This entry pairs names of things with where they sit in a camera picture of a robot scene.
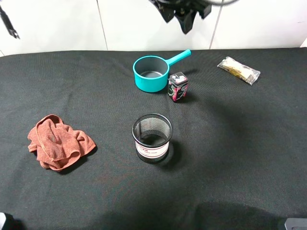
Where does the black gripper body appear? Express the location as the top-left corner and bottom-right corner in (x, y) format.
(149, 0), (212, 23)

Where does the grey object bottom right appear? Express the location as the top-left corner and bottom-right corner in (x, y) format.
(284, 218), (307, 230)

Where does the white object bottom left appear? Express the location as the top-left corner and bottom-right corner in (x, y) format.
(0, 212), (7, 230)

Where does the teal saucepan with handle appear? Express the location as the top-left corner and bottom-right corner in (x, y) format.
(132, 49), (191, 93)

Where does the orange crumpled cloth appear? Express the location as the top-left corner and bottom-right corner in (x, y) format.
(27, 114), (96, 172)

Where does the pink black gum box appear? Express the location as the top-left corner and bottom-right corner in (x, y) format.
(168, 72), (189, 102)

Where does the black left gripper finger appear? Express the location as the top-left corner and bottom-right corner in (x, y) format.
(175, 11), (196, 35)

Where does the black tablecloth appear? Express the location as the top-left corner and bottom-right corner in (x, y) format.
(0, 48), (307, 230)

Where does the clear wrapped snack bar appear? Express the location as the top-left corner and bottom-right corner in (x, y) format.
(217, 57), (260, 85)

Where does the black mesh pen cup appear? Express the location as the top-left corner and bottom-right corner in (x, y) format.
(132, 113), (173, 164)

